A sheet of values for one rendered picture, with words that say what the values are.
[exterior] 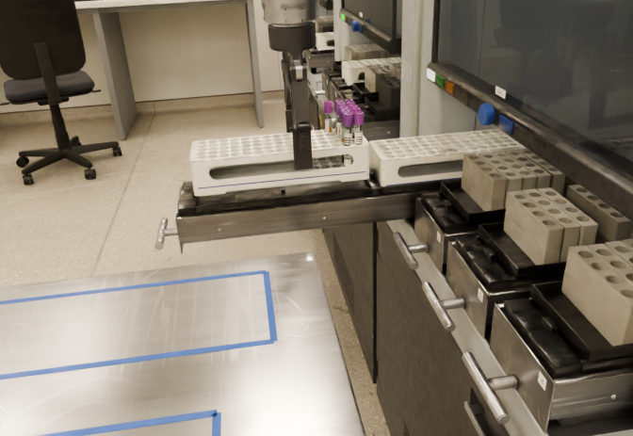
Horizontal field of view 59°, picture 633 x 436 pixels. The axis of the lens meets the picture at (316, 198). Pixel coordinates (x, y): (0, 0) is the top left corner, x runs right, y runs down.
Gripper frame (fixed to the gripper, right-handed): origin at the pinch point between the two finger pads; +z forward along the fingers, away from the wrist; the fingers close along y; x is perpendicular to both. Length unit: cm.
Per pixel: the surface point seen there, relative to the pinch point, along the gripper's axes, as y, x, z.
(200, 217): 6.6, -17.7, 8.5
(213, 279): 28.4, -15.0, 6.8
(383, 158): 4.3, 13.9, 2.3
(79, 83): -232, -96, 36
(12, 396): 45, -34, 7
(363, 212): 6.7, 9.7, 10.8
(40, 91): -223, -114, 37
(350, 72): -66, 23, 3
